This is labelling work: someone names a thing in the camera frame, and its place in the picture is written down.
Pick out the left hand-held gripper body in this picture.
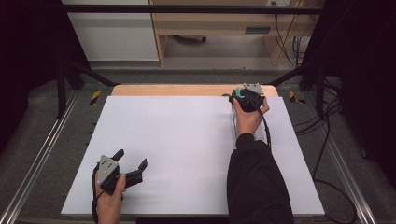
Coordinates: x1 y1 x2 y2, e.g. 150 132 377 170
97 154 127 196

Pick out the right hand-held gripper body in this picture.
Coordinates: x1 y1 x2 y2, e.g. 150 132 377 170
229 82 266 113

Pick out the person's right hand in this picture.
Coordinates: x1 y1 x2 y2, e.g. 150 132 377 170
232 96 271 140

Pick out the person's left hand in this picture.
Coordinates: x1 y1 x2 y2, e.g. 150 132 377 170
94 172 127 217

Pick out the white table mat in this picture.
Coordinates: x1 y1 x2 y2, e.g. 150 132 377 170
60 95 326 217

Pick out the wooden table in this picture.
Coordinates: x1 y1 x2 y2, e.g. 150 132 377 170
111 83 279 97

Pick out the wooden desk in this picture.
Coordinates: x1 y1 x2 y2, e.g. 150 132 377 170
148 0 325 67

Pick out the black metal bar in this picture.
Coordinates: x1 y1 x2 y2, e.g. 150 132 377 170
60 4 326 15

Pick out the white cabinet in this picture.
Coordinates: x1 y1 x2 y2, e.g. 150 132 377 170
62 0 161 63

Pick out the black curtain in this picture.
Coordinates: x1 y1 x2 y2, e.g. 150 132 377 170
303 0 396 178
0 0 92 153

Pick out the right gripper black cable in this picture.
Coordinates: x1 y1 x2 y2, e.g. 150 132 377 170
248 94 273 148

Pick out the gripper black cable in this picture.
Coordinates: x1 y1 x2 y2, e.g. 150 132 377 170
248 94 273 148
91 164 106 224

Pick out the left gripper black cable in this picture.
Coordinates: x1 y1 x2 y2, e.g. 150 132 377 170
91 164 106 224

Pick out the yellow-handled clamp right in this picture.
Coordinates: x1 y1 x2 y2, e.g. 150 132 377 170
289 91 306 105

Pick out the yellow-handled clamp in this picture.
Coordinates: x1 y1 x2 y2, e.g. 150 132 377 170
289 91 306 105
89 90 103 106

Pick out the black frame brace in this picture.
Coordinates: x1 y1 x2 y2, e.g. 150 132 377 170
268 60 317 88
64 59 120 88

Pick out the yellow-handled clamp left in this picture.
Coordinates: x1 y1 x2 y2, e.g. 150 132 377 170
89 90 103 106

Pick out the black cable bundle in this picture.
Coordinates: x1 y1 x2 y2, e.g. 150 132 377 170
274 13 312 67

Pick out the black frame post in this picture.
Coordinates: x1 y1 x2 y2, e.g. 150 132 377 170
315 60 327 118
55 60 68 119

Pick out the grey drawer handle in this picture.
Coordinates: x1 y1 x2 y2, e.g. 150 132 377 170
245 26 272 35

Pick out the aluminium rail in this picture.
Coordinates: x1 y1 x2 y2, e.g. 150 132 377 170
0 90 80 224
323 133 379 224

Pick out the black floor cable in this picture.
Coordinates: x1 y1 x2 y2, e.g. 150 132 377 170
293 78 359 224

